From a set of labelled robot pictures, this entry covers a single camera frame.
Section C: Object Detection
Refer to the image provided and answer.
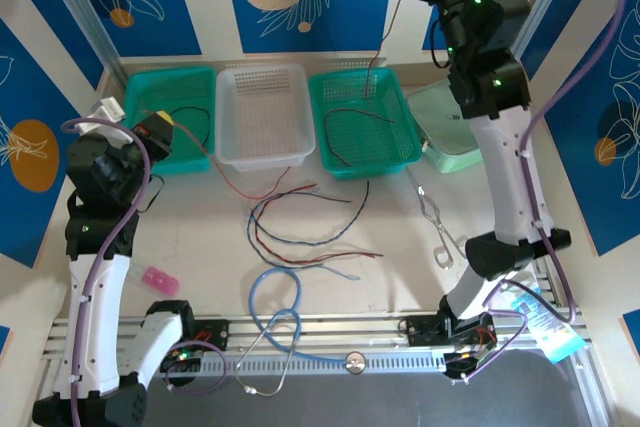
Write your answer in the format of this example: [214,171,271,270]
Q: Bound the thin black wire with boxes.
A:
[248,180,371,248]
[167,105,212,152]

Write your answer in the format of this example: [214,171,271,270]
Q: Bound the thin blue wire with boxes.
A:
[248,206,369,248]

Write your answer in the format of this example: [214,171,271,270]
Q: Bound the green perforated plastic basket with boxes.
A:
[113,66,217,178]
[308,67,422,182]

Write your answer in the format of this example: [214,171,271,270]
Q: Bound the white perforated plastic basket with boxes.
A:
[214,62,317,172]

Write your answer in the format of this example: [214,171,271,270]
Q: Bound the light green lidded box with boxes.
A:
[407,79,485,174]

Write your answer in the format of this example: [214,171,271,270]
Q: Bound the pink plastic case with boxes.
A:
[141,266,180,296]

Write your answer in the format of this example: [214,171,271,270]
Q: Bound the metal scissor tongs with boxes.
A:
[405,166,470,269]

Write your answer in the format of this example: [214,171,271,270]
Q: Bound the small circuit board with LEDs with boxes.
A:
[443,349,489,379]
[158,349,202,374]

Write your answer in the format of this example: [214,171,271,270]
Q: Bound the blue stethoscope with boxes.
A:
[234,266,369,397]

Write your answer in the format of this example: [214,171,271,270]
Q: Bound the blue wet wipes pack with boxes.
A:
[508,279,587,366]

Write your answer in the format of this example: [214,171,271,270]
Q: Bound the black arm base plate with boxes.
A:
[177,319,232,354]
[405,315,454,348]

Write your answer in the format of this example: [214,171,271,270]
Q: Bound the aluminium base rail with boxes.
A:
[47,314,589,351]

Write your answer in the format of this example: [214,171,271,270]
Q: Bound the grey slotted cable duct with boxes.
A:
[159,350,449,379]

